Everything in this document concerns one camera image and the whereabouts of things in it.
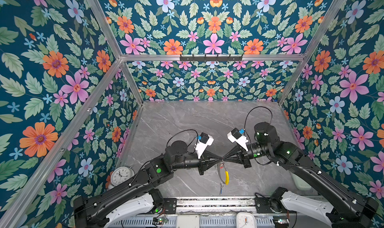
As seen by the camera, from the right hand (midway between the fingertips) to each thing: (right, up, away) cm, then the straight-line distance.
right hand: (224, 157), depth 60 cm
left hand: (-1, 0, -4) cm, 4 cm away
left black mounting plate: (-25, -28, +14) cm, 40 cm away
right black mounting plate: (+21, -28, +14) cm, 38 cm away
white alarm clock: (-54, -15, +21) cm, 60 cm away
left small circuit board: (-29, -33, +11) cm, 46 cm away
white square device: (-16, -33, +10) cm, 38 cm away
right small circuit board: (+28, -34, +11) cm, 45 cm away
